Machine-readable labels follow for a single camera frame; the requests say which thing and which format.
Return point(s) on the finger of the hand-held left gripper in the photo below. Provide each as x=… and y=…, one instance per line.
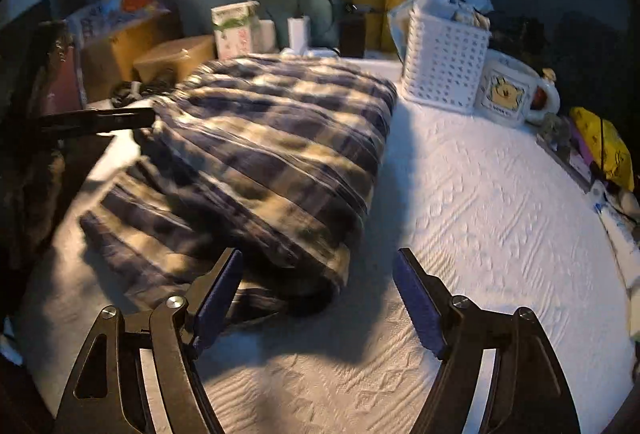
x=100, y=119

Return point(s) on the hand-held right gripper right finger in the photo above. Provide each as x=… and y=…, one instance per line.
x=417, y=299

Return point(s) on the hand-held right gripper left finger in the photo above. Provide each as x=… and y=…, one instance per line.
x=220, y=294

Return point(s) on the plaid pants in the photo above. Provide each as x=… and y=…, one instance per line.
x=280, y=139

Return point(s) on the tablet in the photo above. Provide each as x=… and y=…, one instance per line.
x=65, y=84

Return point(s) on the cardboard box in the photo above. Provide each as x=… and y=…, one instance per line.
x=110, y=59

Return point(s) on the black cloth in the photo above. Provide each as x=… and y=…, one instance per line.
x=30, y=204

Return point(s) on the green and white carton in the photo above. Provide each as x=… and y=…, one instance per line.
x=232, y=34

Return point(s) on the white holder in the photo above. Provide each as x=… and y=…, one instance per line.
x=268, y=37

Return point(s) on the white tube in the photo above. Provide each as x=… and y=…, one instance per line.
x=620, y=239

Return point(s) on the white charger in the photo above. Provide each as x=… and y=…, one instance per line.
x=299, y=34

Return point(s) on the purple flat box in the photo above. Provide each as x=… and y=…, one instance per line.
x=580, y=154

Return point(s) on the white cartoon mug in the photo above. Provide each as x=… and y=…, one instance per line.
x=505, y=89

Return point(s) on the white plastic basket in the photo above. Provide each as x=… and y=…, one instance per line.
x=440, y=64

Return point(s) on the yellow bag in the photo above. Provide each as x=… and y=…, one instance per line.
x=605, y=149

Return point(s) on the black adapter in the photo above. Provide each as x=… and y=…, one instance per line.
x=352, y=39

